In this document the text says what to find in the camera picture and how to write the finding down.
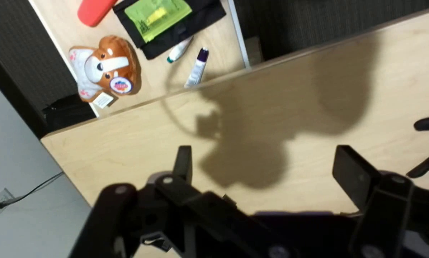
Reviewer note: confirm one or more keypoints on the brown plush dog toy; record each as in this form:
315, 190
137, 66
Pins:
111, 68

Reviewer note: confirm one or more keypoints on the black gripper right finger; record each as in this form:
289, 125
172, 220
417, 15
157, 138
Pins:
390, 207

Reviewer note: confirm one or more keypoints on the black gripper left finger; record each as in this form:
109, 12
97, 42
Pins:
172, 215

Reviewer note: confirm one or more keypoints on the white tube purple cap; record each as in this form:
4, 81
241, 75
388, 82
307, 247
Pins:
197, 72

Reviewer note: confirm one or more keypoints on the white marker teal cap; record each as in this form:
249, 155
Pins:
179, 51

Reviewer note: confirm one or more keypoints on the black tray green pad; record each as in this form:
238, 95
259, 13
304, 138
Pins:
159, 25

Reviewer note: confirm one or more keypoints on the red case long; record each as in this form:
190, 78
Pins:
93, 12

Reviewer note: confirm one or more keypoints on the wooden desk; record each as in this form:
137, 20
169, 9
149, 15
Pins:
266, 138

